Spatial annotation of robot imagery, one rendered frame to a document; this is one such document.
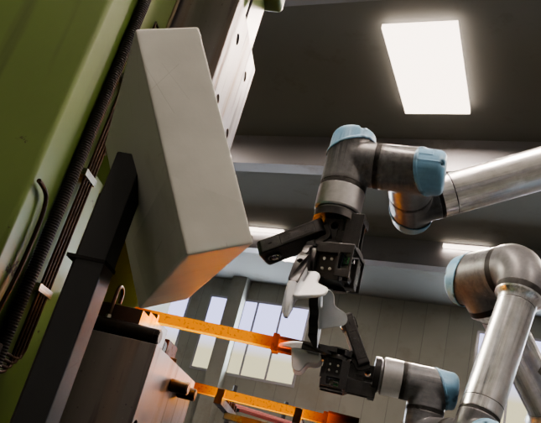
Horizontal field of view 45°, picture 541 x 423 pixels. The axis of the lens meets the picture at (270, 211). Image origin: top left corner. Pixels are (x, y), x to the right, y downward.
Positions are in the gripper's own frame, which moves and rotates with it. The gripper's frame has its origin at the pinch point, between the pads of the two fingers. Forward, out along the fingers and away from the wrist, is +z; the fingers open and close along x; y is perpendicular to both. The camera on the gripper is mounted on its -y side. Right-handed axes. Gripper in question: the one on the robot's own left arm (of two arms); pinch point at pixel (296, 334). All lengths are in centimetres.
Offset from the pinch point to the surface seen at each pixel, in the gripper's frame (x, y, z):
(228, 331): 32.2, -27.3, -6.6
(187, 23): 10, -48, -72
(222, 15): 12, -41, -75
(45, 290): -1.7, -47.0, -0.4
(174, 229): -31.6, -4.9, -1.7
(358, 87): 400, -149, -349
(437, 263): 746, -112, -317
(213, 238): -30.8, -0.2, -1.3
